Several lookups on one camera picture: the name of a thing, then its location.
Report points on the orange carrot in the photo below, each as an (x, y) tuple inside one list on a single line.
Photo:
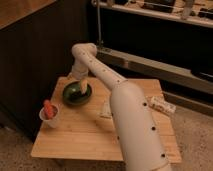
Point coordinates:
[(49, 110)]

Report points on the dark wooden cabinet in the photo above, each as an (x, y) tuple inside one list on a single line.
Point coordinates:
[(34, 53)]

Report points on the white patterned tube package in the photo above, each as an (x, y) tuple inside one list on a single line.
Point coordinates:
[(159, 104)]

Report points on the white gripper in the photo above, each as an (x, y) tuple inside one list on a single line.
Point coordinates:
[(79, 73)]

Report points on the green bowl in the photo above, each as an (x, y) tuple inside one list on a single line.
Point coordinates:
[(72, 94)]

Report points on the white sponge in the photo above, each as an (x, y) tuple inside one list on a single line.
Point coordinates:
[(106, 110)]

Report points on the white paper cup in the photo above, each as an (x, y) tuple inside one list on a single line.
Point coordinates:
[(52, 123)]

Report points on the metal shelf rack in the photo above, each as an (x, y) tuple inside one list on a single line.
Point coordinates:
[(171, 40)]

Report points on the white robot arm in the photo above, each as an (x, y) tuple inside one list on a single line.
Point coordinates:
[(139, 140)]

